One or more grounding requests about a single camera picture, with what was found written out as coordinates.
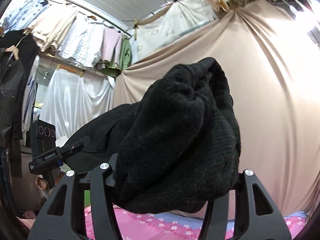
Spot green hanging garment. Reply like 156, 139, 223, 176
100, 37, 132, 78

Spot white dotted hanging shirt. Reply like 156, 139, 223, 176
57, 14, 106, 68

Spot pink hanging garment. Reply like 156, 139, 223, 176
97, 27, 123, 70

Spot pink rose bedsheet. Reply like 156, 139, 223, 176
84, 206, 306, 240

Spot black hanging jacket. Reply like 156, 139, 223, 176
1, 29, 40, 178

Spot white satin curtain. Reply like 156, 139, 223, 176
40, 68, 115, 139

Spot person's hand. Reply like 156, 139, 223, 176
35, 172, 65, 194

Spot beige hanging garment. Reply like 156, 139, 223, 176
27, 4, 78, 54

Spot beige curtain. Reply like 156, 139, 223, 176
113, 0, 319, 216

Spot black sweatpants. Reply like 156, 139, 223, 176
66, 57, 241, 214

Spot light blue hanging shirt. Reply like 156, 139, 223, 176
1, 0, 49, 34

